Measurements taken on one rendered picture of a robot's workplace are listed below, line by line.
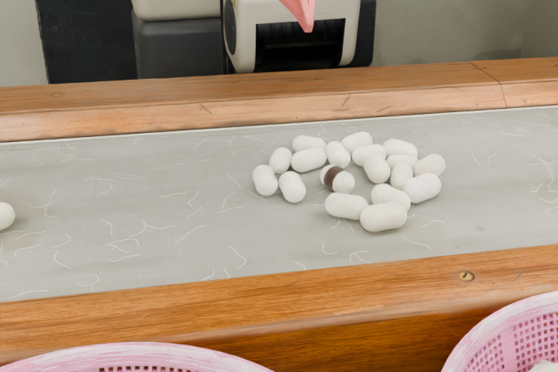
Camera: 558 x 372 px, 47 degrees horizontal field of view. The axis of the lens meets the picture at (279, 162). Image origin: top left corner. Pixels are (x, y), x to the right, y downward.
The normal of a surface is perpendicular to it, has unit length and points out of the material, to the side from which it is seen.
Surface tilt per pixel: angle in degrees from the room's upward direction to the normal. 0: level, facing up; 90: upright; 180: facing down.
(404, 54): 89
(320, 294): 0
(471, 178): 0
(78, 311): 0
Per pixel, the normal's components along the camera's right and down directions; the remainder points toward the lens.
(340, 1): 0.25, 0.54
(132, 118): 0.12, -0.33
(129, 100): 0.00, -0.90
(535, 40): -0.97, 0.10
